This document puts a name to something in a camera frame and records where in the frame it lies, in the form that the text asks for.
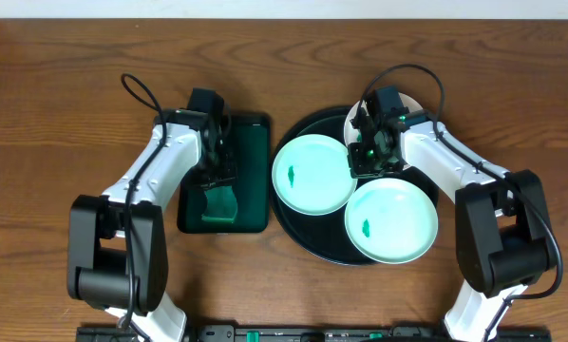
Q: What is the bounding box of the green sponge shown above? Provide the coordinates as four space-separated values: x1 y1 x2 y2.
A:
201 186 238 224

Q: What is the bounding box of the mint plate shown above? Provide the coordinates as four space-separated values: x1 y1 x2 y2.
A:
271 134 357 216
344 178 439 264

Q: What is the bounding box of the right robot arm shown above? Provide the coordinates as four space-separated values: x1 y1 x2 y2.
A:
344 101 563 341

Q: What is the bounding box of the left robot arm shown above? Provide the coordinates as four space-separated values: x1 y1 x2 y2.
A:
66 109 226 341

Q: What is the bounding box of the black rectangular tray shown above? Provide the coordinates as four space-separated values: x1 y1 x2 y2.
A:
177 114 271 234

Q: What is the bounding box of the black round tray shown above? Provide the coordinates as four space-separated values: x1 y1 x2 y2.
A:
272 106 438 265

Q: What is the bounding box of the white plate with green stain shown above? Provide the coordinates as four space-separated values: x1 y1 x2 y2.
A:
344 92 427 150

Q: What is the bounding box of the mint plate front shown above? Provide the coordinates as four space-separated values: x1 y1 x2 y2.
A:
344 178 439 264

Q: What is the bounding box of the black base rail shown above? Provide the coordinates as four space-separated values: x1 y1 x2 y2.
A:
75 325 553 342

